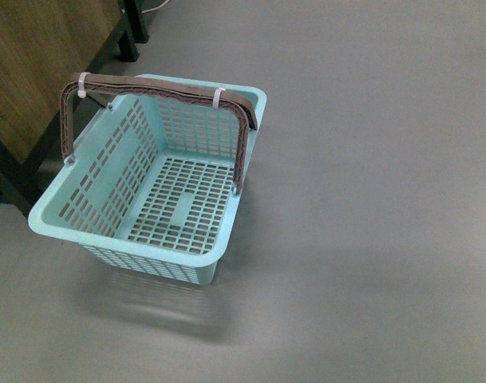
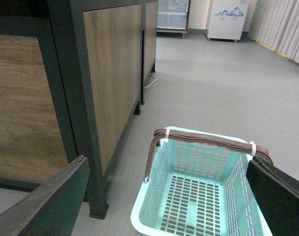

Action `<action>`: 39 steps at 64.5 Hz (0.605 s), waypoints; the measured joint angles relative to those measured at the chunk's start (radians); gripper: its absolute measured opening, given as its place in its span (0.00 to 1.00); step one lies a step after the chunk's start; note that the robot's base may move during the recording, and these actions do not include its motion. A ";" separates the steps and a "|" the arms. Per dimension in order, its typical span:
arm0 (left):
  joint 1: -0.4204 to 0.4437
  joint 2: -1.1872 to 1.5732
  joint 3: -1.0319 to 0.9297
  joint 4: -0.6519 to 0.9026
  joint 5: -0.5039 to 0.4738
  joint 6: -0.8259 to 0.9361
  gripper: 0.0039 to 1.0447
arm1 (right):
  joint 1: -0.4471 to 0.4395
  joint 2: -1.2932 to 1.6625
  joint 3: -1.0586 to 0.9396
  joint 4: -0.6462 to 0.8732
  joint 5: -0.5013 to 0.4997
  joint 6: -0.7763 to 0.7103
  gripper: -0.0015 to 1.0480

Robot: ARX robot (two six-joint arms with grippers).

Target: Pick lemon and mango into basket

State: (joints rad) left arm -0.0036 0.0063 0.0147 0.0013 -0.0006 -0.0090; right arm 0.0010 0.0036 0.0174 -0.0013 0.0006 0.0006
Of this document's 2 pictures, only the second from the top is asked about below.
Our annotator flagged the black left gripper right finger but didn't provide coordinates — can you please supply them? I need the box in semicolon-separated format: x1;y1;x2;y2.
246;156;299;236

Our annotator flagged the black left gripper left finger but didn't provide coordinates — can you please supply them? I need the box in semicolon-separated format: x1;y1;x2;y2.
0;155;90;236

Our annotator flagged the brown basket handle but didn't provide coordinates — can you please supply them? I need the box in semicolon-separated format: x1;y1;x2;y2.
143;129;273;181

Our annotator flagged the light blue plastic basket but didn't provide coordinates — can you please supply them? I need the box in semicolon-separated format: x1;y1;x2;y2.
131;126;271;236

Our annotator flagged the white zip tie right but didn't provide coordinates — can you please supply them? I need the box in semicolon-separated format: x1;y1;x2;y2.
250;141;257;157

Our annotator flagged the white zip tie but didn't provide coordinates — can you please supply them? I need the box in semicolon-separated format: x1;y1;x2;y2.
164;129;170;143
250;141;257;157

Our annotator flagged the white zip tie left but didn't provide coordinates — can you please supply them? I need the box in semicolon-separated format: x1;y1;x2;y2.
164;129;170;143

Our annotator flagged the wooden display cabinet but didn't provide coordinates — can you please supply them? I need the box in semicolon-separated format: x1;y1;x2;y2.
0;0;144;219

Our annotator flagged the white curtain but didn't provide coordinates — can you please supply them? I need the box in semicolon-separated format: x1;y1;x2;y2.
248;0;299;64

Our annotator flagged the white chest freezer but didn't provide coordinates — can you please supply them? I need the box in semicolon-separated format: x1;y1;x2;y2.
205;0;249;42

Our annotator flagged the glass door fridge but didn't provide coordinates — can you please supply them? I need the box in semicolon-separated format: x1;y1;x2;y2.
157;0;191;38

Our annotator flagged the pink cable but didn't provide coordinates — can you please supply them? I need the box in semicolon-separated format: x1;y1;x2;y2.
143;74;158;89

